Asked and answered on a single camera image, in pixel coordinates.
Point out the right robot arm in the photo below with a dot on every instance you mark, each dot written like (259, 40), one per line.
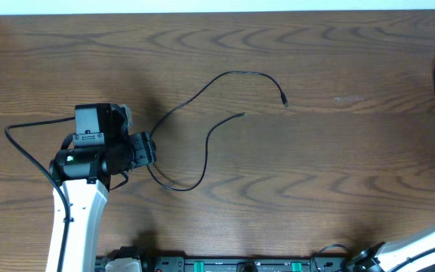
(414, 253)

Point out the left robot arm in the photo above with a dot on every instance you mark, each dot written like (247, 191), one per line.
(100, 148)

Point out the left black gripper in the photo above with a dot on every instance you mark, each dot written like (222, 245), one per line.
(146, 148)

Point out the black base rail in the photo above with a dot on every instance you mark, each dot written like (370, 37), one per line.
(132, 258)

